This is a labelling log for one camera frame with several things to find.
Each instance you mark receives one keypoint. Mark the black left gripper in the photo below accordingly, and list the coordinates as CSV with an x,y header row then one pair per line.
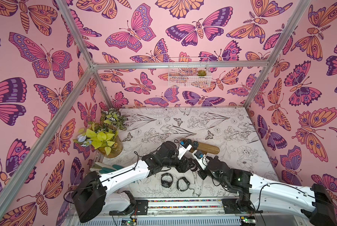
x,y
182,165

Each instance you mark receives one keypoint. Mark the black watch with dial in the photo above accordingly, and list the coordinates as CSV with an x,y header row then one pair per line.
x,y
188,141

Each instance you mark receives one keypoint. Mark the wooden watch stand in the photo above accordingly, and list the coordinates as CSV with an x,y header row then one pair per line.
x,y
205,148

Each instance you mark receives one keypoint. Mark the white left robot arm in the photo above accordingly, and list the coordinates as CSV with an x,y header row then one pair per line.
x,y
97,191

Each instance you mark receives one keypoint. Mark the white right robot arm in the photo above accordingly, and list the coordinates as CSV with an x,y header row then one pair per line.
x,y
257,194

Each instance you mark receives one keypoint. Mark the green potted plant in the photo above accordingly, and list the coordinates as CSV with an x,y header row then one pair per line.
x,y
103,136

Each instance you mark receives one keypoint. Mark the white green work glove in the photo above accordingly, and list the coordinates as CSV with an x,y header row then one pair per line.
x,y
101,168

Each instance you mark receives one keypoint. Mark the small succulent plant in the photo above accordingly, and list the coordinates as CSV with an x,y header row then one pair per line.
x,y
201,73

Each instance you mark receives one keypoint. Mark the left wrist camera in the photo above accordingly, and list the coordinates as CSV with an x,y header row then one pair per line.
x,y
183,148

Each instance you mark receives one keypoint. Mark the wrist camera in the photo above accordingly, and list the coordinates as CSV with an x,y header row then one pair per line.
x,y
200,157
183,148

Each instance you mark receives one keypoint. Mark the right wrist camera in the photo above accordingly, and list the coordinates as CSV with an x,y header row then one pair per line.
x,y
200,157

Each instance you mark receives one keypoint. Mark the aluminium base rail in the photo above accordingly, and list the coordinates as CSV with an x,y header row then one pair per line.
x,y
193,212

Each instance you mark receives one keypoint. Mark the white wire basket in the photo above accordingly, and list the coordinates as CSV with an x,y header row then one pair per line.
x,y
184,74

